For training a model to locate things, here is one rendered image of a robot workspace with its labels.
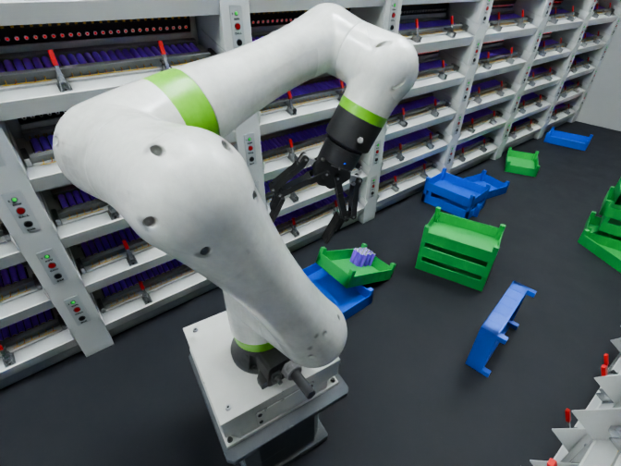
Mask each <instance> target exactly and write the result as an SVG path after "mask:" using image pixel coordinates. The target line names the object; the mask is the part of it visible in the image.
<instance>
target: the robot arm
mask: <svg viewBox="0 0 621 466"><path fill-rule="evenodd" d="M418 72H419V58H418V54H417V52H416V50H415V48H414V46H413V45H412V43H411V42H410V41H409V40H408V39H407V38H405V37H403V36H401V35H399V34H396V33H393V32H391V31H387V30H384V29H382V28H379V27H377V26H374V25H372V24H371V23H368V22H366V21H364V20H362V19H360V18H358V17H357V16H355V15H353V14H352V13H350V12H349V11H347V10H346V9H344V8H343V7H341V6H340V5H337V4H333V3H322V4H319V5H317V6H314V7H313V8H311V9H310V10H309V11H307V12H306V13H304V14H303V15H301V16H300V17H298V18H296V19H295V20H293V21H292V22H290V23H289V24H287V25H285V26H284V27H283V28H281V29H279V30H277V31H274V32H272V33H270V34H268V35H266V36H264V37H262V38H260V39H258V40H256V41H254V42H251V43H248V44H245V45H243V46H240V47H238V48H236V49H233V50H230V51H227V52H224V53H221V54H219V55H213V56H210V57H207V58H203V59H201V60H197V61H194V62H190V63H187V64H185V65H181V66H178V67H173V68H170V69H168V70H165V71H162V72H159V73H156V74H153V75H151V76H148V77H145V78H143V79H140V80H135V81H133V82H131V83H128V84H125V85H123V86H120V87H118V88H115V89H113V90H111V91H108V92H105V93H102V94H100V95H97V96H95V97H92V98H91V99H89V100H86V101H84V102H81V103H79V104H76V105H74V106H73V107H71V108H70V109H68V110H67V111H66V112H65V113H64V114H63V115H62V117H61V118H60V119H59V121H58V123H57V125H56V127H55V132H54V136H53V151H54V156H55V160H56V162H57V164H58V166H59V168H60V170H61V171H62V173H63V174H64V175H65V177H66V178H67V179H68V180H69V181H70V182H71V183H72V184H73V185H75V186H76V187H77V188H79V189H80V190H82V191H84V192H86V193H88V194H90V195H91V196H93V197H95V198H97V199H99V200H101V201H104V202H107V203H108V204H110V205H111V206H112V207H113V208H115V209H116V210H117V211H118V212H119V213H120V214H121V215H122V216H123V217H124V219H125V220H126V221H127V222H128V224H129V225H130V227H131V228H132V229H133V230H134V231H135V232H136V234H137V235H139V236H140V237H141V238H142V239H143V240H145V241H146V242H148V243H149V244H151V245H152V246H153V247H155V248H157V249H159V250H160V251H163V252H165V253H166V254H168V255H170V256H172V257H173V258H175V259H177V260H178V261H180V262H181V263H183V264H185V265H186V266H188V267H189V268H191V269H193V270H194V271H196V272H197V273H199V274H200V275H202V276H204V277H205V278H207V279H208V280H210V281H211V282H213V283H214V284H215V285H216V286H217V287H219V288H221V289H222V290H223V294H224V299H225V307H226V312H227V317H228V321H229V325H230V330H231V333H232V335H233V337H234V338H233V340H232V343H231V355H232V358H233V361H234V363H235V365H236V366H237V367H238V368H239V369H241V370H242V371H244V372H246V373H249V374H257V375H258V377H257V381H258V384H259V386H260V387H261V389H265V388H266V387H268V386H273V385H275V384H276V383H278V385H279V386H280V385H282V384H283V382H282V379H284V378H286V379H287V380H289V381H292V380H294V382H295V383H296V384H297V386H298V387H299V389H300V390H301V391H302V393H303V394H304V395H305V396H306V398H307V399H311V398H312V397H313V396H314V395H315V393H316V391H315V390H314V389H313V387H312V386H311V385H310V383H309V382H308V381H307V380H306V378H305V377H304V376H303V375H302V373H301V371H302V367H301V366H303V367H307V368H319V367H323V366H325V365H327V364H329V363H331V362H333V361H334V360H335V359H336V358H337V357H338V356H339V355H340V353H341V352H342V350H343V348H344V347H345V345H346V342H347V323H346V320H345V317H344V315H343V314H342V312H341V311H340V310H339V309H338V307H337V306H336V305H335V304H333V303H332V302H331V301H330V300H328V299H327V298H326V297H325V296H324V295H323V294H322V293H321V292H320V291H319V290H318V289H317V288H316V287H315V285H314V284H313V283H312V282H311V281H310V279H309V278H308V277H307V276H306V274H305V273H304V272H303V270H302V269H301V268H300V266H299V265H298V263H297V262H296V260H295V259H294V257H293V256H292V254H291V253H290V251H289V249H288V248H287V246H286V245H285V243H284V241H283V240H282V238H281V236H280V235H279V233H278V231H277V229H276V227H275V225H274V221H275V219H276V218H277V216H278V214H279V212H280V210H281V208H282V206H283V204H284V202H285V196H287V195H288V194H290V193H292V192H294V191H296V190H299V189H301V188H303V187H305V186H307V185H309V184H313V183H315V182H317V183H318V185H321V186H325V187H326V188H328V189H335V195H336V199H337V203H338V208H339V212H340V213H339V212H337V211H335V214H334V216H333V217H332V219H331V221H330V223H329V224H328V226H327V228H326V229H325V231H324V232H323V234H322V237H323V241H324V243H326V244H328V243H329V241H330V239H331V238H332V236H333V235H334V233H335V231H336V230H339V229H340V227H341V226H342V225H343V223H344V222H347V221H348V220H349V218H351V219H353V220H354V219H356V217H357V209H358V198H359V187H360V185H361V183H362V178H361V177H360V175H359V174H358V173H356V174H351V171H352V170H353V169H354V168H355V166H356V164H357V162H358V161H359V159H360V157H361V156H362V154H363V153H368V152H369V150H370V149H371V147H372V146H373V144H374V142H375V140H376V139H377V137H378V135H379V133H380V132H381V130H382V128H383V126H384V124H385V122H386V121H387V119H388V117H390V115H391V113H392V112H393V110H394V109H395V108H396V106H397V105H398V103H399V102H400V101H401V100H402V98H403V97H404V96H405V95H406V94H407V93H408V92H409V91H410V89H411V88H412V86H413V85H414V83H415V81H416V78H417V76H418ZM323 73H328V74H330V75H332V76H334V77H336V78H338V79H340V80H342V81H343V82H344V83H345V84H346V85H347V87H346V90H345V92H344V94H343V96H342V98H341V100H340V102H339V104H338V106H337V108H336V110H335V112H334V114H333V116H332V118H331V120H330V122H329V124H328V126H327V128H326V132H327V134H328V136H327V138H326V139H325V141H324V143H323V146H322V148H321V150H320V152H319V154H318V156H317V157H316V158H314V159H313V158H311V157H309V156H307V154H306V153H305V152H303V153H301V154H300V156H299V157H298V160H297V161H296V162H295V163H293V164H292V165H291V166H289V167H288V168H287V169H286V170H285V171H283V172H282V173H281V174H280V175H278V176H277V177H276V178H274V179H273V180H272V181H271V182H270V183H269V184H268V185H269V189H270V192H272V193H274V196H273V198H272V200H271V202H270V210H271V212H270V213H269V214H268V212H267V210H266V208H265V206H264V204H263V201H262V198H261V196H260V194H259V192H258V190H257V188H256V186H255V184H254V181H253V179H252V176H251V174H250V171H249V169H248V167H247V164H246V162H245V161H244V159H243V157H242V156H241V155H240V153H239V152H238V151H237V150H236V149H235V148H234V147H233V146H232V145H231V144H230V143H229V142H228V141H226V140H225V139H224V137H225V136H227V135H228V134H229V133H230V132H232V131H233V130H234V129H236V128H237V127H238V126H239V125H241V124H242V123H243V122H244V121H246V120H247V119H248V118H250V117H251V116H253V115H254V114H256V113H257V112H258V111H260V110H261V109H263V108H264V107H265V106H266V105H268V104H269V103H271V102H272V101H274V100H275V99H277V98H279V97H280V96H282V95H283V94H285V93H287V92H289V91H290V90H292V89H294V88H296V87H297V86H299V85H300V84H302V83H304V82H306V81H308V80H311V79H313V78H315V77H317V76H319V75H322V74H323ZM309 165H311V166H312V170H310V171H307V172H306V173H305V174H304V175H302V176H300V177H298V178H295V179H293V180H291V181H289V180H290V179H292V178H293V177H294V176H295V175H296V174H298V173H299V172H300V171H301V170H302V169H303V168H304V167H308V166H309ZM348 180H349V183H350V188H349V199H348V211H347V208H346V203H345V198H344V193H343V192H344V191H343V187H342V184H343V183H345V182H346V181H348ZM288 181H289V182H288Z"/></svg>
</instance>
